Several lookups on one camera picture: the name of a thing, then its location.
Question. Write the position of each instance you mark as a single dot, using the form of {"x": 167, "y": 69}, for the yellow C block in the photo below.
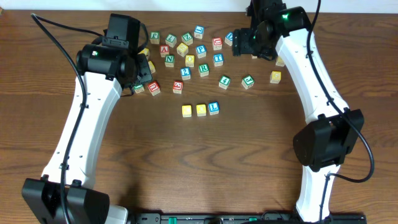
{"x": 186, "y": 111}

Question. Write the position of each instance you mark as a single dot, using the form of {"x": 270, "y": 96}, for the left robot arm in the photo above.
{"x": 65, "y": 192}

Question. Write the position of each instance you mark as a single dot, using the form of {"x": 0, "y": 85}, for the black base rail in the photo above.
{"x": 156, "y": 218}

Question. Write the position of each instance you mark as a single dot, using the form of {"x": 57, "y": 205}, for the blue 2 block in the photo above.
{"x": 185, "y": 73}

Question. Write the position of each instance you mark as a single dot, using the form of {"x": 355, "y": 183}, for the yellow O block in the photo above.
{"x": 190, "y": 61}

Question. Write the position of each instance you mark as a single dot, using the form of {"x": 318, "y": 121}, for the green R block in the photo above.
{"x": 203, "y": 70}

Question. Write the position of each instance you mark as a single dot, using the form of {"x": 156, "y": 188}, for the blue L block top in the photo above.
{"x": 198, "y": 32}

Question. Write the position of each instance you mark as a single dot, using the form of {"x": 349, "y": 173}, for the yellow S block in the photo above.
{"x": 151, "y": 67}

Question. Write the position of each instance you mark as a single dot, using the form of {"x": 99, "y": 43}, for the yellow K block left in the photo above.
{"x": 146, "y": 52}

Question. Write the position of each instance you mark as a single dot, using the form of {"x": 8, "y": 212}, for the yellow k block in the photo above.
{"x": 279, "y": 62}
{"x": 146, "y": 52}

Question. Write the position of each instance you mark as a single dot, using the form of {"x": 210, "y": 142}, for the green J block top left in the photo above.
{"x": 155, "y": 38}

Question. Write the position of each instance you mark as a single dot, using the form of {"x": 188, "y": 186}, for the blue P block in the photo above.
{"x": 201, "y": 51}

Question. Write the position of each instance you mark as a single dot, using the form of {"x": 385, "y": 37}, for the green j block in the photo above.
{"x": 247, "y": 82}
{"x": 155, "y": 38}

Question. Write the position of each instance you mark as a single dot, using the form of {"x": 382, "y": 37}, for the green Z block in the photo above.
{"x": 187, "y": 38}

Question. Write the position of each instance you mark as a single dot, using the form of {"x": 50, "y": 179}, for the green N block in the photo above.
{"x": 169, "y": 60}

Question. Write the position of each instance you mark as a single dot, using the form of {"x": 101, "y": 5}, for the yellow G block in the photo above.
{"x": 275, "y": 77}

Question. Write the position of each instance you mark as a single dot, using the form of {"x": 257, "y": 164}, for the red U block top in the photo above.
{"x": 217, "y": 43}

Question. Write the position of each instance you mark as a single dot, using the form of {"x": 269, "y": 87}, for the yellow plain block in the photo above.
{"x": 182, "y": 49}

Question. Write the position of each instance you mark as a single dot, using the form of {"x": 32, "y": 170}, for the blue T block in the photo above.
{"x": 218, "y": 60}

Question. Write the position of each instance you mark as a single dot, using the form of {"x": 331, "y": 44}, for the green 7 block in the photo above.
{"x": 171, "y": 40}

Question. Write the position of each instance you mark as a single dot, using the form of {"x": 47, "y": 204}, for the green J block right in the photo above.
{"x": 247, "y": 82}

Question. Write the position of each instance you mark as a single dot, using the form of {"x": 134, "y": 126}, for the yellow O block moved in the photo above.
{"x": 201, "y": 109}

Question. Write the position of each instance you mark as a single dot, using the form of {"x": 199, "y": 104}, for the green B block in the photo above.
{"x": 138, "y": 88}

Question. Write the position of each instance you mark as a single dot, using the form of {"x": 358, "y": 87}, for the red U block bottom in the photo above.
{"x": 154, "y": 88}

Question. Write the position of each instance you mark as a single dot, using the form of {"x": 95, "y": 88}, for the green 4 block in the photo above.
{"x": 224, "y": 82}

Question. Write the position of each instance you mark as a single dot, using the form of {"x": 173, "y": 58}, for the blue l block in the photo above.
{"x": 198, "y": 32}
{"x": 213, "y": 108}

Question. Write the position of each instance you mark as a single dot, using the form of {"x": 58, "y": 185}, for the red A block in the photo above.
{"x": 164, "y": 51}

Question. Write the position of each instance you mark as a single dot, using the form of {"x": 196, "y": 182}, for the blue D block left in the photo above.
{"x": 229, "y": 39}

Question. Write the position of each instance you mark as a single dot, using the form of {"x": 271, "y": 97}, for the yellow K block right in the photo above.
{"x": 279, "y": 62}

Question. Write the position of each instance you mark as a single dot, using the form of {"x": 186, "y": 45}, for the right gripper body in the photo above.
{"x": 241, "y": 42}

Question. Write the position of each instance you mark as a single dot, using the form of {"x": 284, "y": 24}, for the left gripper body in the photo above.
{"x": 143, "y": 70}

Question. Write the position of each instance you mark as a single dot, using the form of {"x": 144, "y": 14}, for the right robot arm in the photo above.
{"x": 331, "y": 131}

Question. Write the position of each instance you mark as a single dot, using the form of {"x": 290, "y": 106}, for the red u block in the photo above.
{"x": 154, "y": 88}
{"x": 217, "y": 43}

